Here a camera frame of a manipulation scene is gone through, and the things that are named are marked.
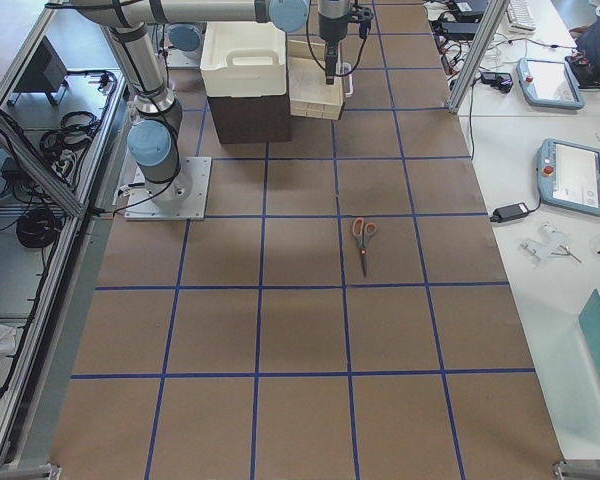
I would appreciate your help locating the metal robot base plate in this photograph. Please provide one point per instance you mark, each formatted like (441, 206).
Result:
(184, 199)

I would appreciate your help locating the white plastic crate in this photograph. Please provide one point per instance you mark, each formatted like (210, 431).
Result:
(244, 59)

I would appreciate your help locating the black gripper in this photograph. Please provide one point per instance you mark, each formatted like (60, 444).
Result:
(331, 26)

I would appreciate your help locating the upper blue teach pendant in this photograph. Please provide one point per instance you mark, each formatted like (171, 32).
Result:
(548, 83)

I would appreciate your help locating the black power adapter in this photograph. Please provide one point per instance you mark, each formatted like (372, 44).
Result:
(511, 212)

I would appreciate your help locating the aluminium frame post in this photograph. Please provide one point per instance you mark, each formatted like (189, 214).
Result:
(483, 37)

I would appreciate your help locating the white keyboard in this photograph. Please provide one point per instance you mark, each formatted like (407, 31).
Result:
(519, 16)

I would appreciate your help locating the dark brown wooden cabinet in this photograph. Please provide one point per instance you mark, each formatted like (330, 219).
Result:
(245, 120)

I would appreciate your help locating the wooden drawer with white handle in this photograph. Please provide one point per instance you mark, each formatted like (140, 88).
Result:
(309, 94)

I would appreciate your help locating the orange grey scissors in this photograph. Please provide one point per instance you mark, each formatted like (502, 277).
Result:
(362, 231)

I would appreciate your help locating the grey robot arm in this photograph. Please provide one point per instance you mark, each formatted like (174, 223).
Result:
(124, 24)

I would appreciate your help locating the lower blue teach pendant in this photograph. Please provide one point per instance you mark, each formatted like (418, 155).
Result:
(568, 176)

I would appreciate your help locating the blue teach pendant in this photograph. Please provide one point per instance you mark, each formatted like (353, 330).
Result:
(568, 176)
(548, 83)

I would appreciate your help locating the black box on floor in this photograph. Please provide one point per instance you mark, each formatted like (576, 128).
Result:
(44, 74)

